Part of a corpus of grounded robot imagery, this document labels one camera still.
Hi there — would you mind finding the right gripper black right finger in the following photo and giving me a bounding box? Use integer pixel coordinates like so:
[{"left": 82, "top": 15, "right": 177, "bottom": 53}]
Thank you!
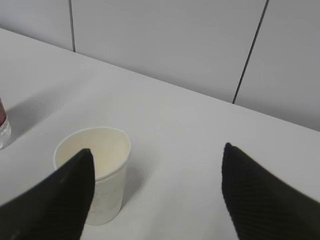
[{"left": 221, "top": 143, "right": 320, "bottom": 240}]

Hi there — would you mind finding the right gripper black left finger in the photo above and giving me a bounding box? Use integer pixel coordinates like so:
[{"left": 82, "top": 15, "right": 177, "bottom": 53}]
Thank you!
[{"left": 0, "top": 148, "right": 95, "bottom": 240}]

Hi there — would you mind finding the white paper cup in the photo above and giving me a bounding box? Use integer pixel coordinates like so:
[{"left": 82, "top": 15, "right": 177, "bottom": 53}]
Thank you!
[{"left": 53, "top": 126, "right": 132, "bottom": 226}]

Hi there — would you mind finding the clear water bottle red label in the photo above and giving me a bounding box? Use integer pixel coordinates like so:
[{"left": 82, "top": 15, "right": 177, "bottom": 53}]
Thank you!
[{"left": 0, "top": 100, "right": 12, "bottom": 149}]

